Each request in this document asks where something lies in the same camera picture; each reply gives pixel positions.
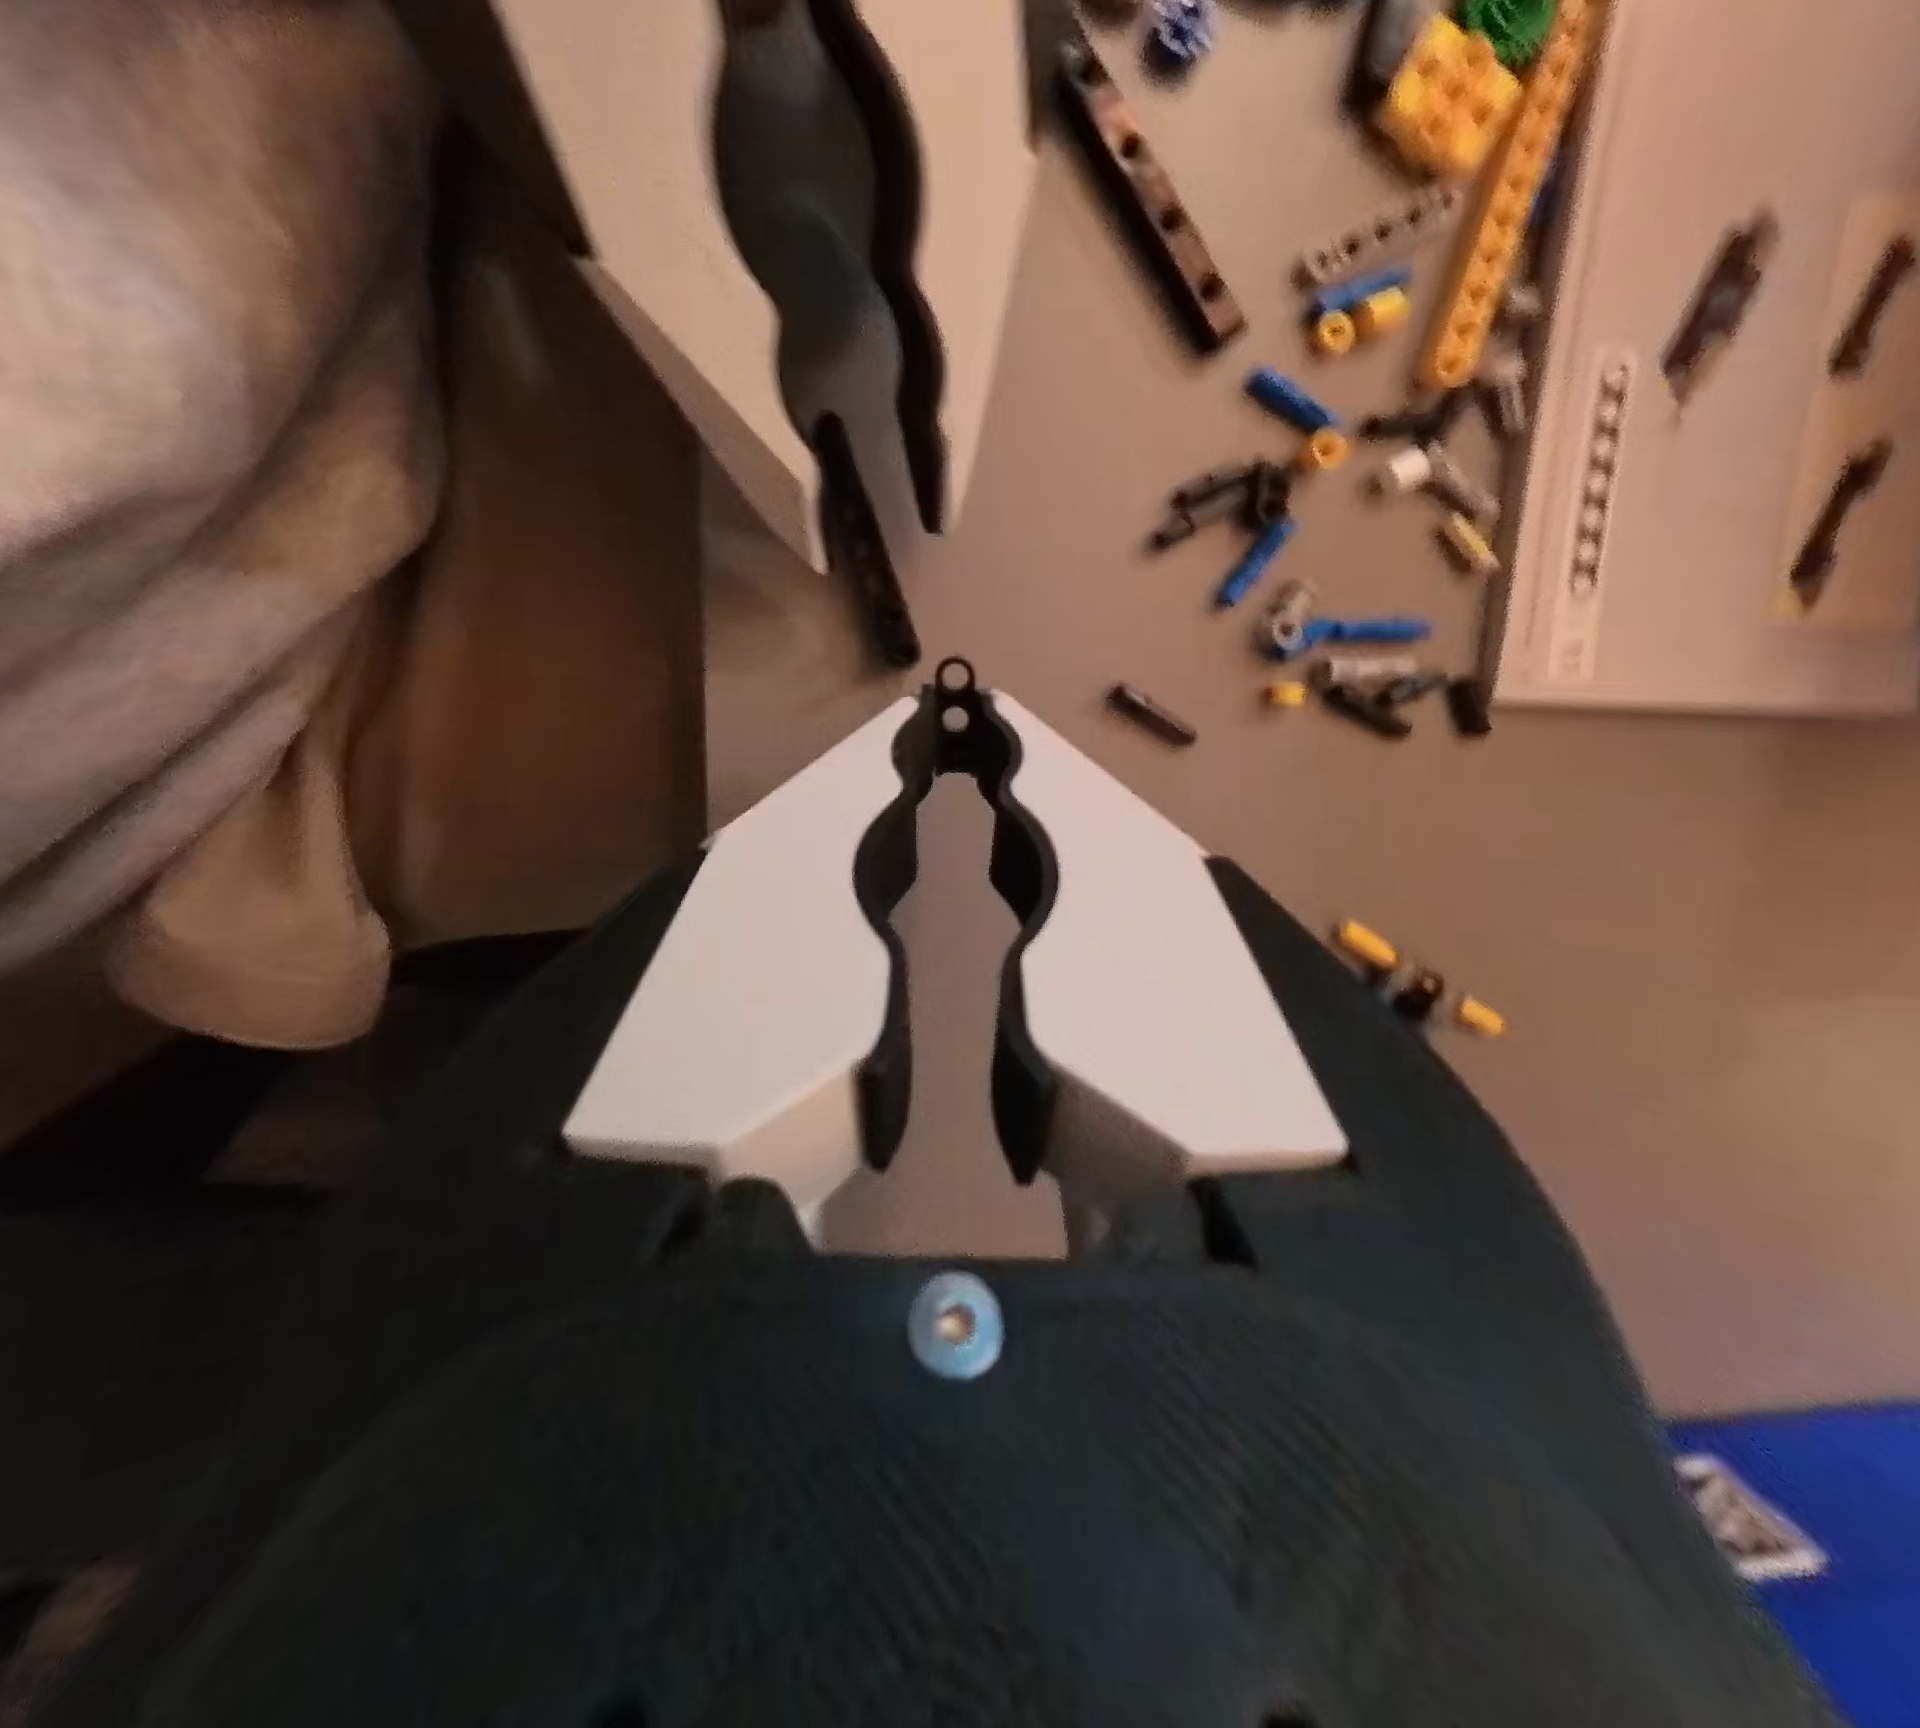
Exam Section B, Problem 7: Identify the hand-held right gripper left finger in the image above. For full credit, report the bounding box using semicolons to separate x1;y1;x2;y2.
561;691;962;1255

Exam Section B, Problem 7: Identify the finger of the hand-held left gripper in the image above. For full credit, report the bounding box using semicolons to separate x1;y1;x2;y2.
781;0;1042;541
420;0;868;578

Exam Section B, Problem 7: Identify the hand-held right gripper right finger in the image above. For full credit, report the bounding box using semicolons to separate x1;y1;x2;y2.
968;689;1347;1256

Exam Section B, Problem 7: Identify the long black lego beam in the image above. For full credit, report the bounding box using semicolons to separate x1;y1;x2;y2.
1058;40;1246;353

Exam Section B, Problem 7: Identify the thin light grey lego liftarm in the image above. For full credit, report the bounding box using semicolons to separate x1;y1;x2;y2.
1294;187;1467;293

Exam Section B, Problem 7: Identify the yellow lego brick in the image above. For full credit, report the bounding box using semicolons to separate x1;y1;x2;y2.
1376;16;1525;167

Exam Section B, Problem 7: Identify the long yellow lego beam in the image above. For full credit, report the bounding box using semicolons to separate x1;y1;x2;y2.
1415;0;1625;392

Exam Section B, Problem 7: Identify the lego instruction booklet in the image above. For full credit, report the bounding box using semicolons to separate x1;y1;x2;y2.
1491;0;1920;717

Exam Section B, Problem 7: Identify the person's grey sweatshirt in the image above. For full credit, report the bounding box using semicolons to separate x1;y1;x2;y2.
0;0;452;1055

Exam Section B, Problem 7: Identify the dark plaid cloth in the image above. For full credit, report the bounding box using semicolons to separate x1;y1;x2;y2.
0;932;648;1310

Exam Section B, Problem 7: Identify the black white printed tag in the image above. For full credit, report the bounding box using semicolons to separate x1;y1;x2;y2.
1669;1445;1829;1583

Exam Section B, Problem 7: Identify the blue mat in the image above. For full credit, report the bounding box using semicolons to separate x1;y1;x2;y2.
1656;1405;1920;1728

